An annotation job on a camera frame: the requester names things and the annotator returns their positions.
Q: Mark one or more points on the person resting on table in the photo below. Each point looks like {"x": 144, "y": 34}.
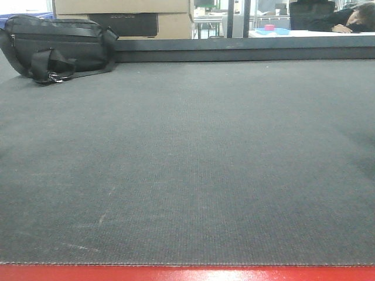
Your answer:
{"x": 357, "y": 19}

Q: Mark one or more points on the black conveyor side rail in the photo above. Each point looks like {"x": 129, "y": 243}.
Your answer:
{"x": 331, "y": 47}

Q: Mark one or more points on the upper cardboard box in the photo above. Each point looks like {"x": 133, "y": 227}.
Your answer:
{"x": 122, "y": 6}

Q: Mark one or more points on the black vertical post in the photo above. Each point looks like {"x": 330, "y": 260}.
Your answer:
{"x": 230, "y": 18}

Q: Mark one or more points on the black fabric shoulder bag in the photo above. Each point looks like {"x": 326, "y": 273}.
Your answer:
{"x": 51, "y": 51}

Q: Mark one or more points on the red conveyor front edge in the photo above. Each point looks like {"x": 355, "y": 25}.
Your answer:
{"x": 96, "y": 272}

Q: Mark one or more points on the black office chair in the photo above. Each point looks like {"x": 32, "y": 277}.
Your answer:
{"x": 303, "y": 13}

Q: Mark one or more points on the dark grey conveyor belt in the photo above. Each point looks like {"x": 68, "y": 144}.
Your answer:
{"x": 249, "y": 163}

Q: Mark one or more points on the lower cardboard box black label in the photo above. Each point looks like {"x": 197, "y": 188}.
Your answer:
{"x": 141, "y": 25}

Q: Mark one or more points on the white background table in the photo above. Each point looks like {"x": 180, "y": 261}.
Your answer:
{"x": 307, "y": 33}

